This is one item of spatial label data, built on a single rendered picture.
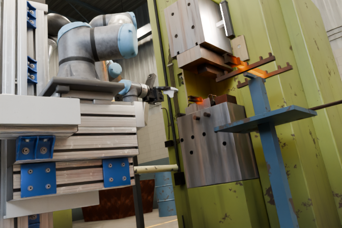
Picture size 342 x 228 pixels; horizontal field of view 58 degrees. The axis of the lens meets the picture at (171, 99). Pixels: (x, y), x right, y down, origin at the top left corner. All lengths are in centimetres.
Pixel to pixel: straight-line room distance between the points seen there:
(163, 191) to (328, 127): 469
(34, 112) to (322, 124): 185
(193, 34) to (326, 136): 110
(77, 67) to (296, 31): 177
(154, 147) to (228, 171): 851
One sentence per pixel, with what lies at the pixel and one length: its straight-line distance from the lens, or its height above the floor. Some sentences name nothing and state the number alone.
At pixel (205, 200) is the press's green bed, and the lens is 188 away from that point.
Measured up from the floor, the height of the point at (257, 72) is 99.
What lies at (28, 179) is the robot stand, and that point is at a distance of 92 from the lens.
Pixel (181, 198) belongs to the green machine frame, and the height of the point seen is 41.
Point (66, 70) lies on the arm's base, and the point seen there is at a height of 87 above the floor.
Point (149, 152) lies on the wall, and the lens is 1038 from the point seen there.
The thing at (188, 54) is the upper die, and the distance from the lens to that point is 211.
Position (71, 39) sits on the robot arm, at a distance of 106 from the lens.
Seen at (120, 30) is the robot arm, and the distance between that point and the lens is 104.
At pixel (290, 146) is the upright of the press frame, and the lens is 185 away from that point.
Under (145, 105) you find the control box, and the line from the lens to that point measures 217.
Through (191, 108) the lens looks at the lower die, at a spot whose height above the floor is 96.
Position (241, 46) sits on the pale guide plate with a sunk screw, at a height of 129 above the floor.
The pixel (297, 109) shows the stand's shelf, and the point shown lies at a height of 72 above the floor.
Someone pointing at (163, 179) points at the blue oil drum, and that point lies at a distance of 648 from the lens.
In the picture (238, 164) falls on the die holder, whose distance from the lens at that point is 175.
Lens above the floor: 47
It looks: 16 degrees up
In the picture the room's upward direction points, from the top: 8 degrees counter-clockwise
